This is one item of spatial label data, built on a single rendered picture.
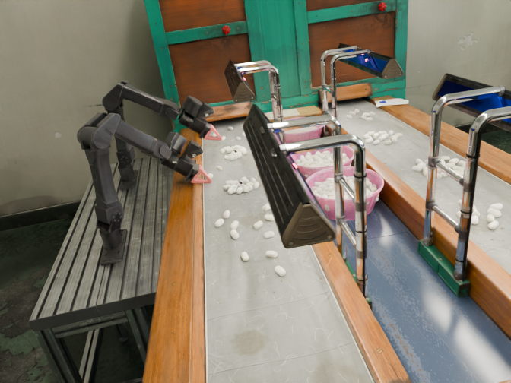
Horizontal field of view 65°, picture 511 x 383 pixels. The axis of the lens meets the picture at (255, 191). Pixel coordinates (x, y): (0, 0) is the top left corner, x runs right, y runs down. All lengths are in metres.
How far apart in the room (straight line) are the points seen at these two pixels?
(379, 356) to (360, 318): 0.10
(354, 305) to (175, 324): 0.39
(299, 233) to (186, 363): 0.39
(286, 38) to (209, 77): 0.46
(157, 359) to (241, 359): 0.17
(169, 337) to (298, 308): 0.29
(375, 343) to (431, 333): 0.20
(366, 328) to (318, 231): 0.32
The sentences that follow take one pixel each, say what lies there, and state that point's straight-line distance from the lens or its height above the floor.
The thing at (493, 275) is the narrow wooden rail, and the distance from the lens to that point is 1.05.
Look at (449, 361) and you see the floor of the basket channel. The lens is 0.96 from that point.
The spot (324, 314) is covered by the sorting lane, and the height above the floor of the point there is 0.74.
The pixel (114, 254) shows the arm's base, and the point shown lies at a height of 0.68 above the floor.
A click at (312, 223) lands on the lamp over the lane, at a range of 0.59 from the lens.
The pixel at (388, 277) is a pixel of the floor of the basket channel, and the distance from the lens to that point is 1.14.
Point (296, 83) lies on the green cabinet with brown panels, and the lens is 2.35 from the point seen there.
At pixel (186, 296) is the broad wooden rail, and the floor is 0.76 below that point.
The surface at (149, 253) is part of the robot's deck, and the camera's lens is 1.39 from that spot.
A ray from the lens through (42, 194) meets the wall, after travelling 3.49.
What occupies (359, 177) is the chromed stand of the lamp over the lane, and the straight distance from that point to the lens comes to 0.83.
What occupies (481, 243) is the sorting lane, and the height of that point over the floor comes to 0.74.
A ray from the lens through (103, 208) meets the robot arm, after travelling 1.40.
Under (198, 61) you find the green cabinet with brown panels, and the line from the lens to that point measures 2.28.
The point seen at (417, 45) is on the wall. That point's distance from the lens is 3.63.
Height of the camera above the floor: 1.38
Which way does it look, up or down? 26 degrees down
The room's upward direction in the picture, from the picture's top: 8 degrees counter-clockwise
